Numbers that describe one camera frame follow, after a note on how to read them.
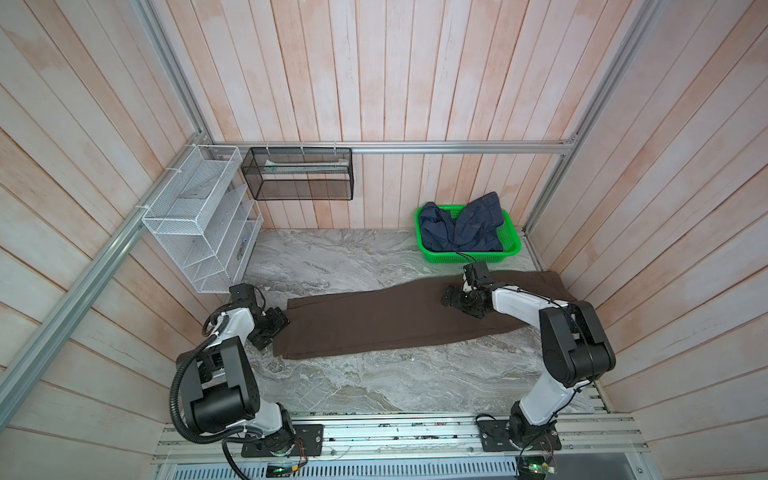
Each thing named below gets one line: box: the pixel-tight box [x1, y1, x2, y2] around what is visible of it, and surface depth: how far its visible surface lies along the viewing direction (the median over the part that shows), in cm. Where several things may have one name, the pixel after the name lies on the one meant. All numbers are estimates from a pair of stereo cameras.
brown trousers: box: [274, 271, 575, 359], surface depth 99 cm
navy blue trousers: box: [420, 191, 504, 252], surface depth 113 cm
